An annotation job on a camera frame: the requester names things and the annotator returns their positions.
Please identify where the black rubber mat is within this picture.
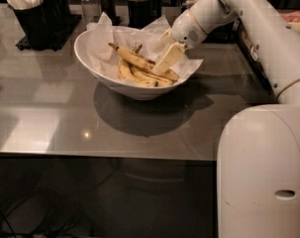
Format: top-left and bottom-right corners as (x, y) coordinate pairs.
(16, 14), (81, 51)

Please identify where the black napkin holder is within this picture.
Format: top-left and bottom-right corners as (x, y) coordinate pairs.
(190, 0), (237, 43)

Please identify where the black cutlery cup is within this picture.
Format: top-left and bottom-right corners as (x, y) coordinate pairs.
(43, 0), (70, 29)
(10, 0), (51, 50)

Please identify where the black stirrer cup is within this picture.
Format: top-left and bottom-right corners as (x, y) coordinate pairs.
(128, 0), (161, 29)

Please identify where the pepper shaker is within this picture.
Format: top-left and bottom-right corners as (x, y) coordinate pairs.
(99, 0), (121, 26)

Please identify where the middle yellow banana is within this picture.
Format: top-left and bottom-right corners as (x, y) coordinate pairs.
(131, 66), (173, 87)

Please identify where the front black cutlery cup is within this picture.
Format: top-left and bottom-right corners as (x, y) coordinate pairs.
(10, 0), (51, 50)

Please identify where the black condiment rack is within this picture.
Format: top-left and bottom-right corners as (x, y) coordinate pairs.
(234, 20), (271, 91)

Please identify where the white ceramic bowl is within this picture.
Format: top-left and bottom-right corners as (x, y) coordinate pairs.
(74, 26), (190, 100)

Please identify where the rear black cutlery cup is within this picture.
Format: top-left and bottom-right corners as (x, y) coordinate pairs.
(43, 0), (70, 29)

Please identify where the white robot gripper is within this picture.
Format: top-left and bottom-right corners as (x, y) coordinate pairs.
(153, 7), (208, 75)

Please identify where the white paper liner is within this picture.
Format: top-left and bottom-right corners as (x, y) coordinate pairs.
(85, 16), (202, 88)

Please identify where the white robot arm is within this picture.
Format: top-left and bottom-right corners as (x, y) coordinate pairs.
(157, 0), (300, 238)

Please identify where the spotted yellow banana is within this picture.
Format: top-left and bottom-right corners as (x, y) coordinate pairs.
(108, 42), (180, 82)

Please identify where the salt shaker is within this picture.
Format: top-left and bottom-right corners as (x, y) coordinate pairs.
(80, 0), (100, 25)

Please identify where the left yellow banana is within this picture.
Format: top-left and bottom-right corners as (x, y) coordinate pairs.
(118, 59), (157, 87)

